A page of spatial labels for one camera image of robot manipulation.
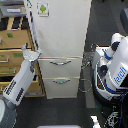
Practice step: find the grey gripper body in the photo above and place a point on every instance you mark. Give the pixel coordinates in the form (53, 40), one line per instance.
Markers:
(31, 56)

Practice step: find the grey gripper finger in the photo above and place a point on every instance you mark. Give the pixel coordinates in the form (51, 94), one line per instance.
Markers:
(24, 47)
(39, 52)

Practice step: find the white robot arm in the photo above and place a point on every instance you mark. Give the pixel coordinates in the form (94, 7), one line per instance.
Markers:
(15, 91)

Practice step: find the wooden drawer cabinet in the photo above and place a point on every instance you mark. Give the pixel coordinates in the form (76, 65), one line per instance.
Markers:
(14, 33)

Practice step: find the white refrigerator body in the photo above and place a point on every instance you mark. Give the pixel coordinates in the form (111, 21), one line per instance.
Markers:
(50, 72)

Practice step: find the grey device on cabinet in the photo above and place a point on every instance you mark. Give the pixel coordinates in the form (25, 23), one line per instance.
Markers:
(13, 11)

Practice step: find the green android sticker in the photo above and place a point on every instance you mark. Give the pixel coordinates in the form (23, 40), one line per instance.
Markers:
(43, 9)

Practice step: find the white blue parked robot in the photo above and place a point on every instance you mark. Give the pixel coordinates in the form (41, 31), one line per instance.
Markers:
(110, 69)

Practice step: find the middle fridge drawer handle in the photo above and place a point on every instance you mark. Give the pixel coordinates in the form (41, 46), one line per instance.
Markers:
(60, 63)

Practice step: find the fridge drawer handle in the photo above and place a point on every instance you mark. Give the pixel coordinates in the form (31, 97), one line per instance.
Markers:
(60, 63)
(60, 81)

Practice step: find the bottom fridge drawer handle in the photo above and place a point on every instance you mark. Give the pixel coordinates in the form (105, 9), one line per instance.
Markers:
(60, 81)

